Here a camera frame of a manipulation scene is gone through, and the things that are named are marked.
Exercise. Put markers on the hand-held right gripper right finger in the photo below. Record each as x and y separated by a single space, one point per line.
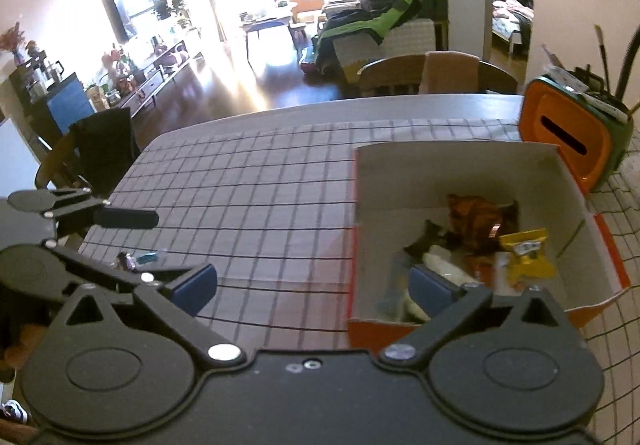
432 290

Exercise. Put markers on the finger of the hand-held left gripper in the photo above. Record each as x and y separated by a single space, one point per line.
100 270
130 219

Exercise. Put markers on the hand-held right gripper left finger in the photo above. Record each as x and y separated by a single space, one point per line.
192 289

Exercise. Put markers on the cream snack packet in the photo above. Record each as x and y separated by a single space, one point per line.
447 265

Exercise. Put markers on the dark brown snack packet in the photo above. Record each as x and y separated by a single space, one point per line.
427 235

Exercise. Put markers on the red-brown foil snack bag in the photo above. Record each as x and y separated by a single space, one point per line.
475 222

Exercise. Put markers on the yellow snack packet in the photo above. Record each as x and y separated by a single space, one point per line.
527 255

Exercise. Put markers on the orange cardboard box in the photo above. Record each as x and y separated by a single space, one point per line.
450 170

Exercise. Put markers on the checkered tablecloth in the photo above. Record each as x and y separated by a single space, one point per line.
250 195

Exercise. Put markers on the white cabinet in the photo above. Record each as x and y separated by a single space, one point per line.
15 155

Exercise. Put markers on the blue cabinet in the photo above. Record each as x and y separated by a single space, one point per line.
67 105

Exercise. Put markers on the low media cabinet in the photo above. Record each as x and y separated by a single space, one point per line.
160 75

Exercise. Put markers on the orange and green storage bin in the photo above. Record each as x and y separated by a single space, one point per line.
560 135

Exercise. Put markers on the television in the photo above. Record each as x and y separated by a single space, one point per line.
132 12

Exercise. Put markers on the red flower bouquet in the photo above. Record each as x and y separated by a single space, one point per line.
12 40

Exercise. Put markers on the wooden dining chair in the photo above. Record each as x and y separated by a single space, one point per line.
385 77

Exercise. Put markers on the beige cloth on chair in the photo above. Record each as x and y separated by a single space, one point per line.
450 72

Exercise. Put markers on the coffee table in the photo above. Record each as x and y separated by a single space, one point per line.
267 25

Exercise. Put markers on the sofa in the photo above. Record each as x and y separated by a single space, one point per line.
400 40

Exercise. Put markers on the bed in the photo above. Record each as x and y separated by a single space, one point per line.
512 22

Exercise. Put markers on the green and black jacket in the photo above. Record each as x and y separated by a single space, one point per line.
380 10

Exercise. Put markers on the paint brush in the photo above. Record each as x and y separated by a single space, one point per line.
601 52

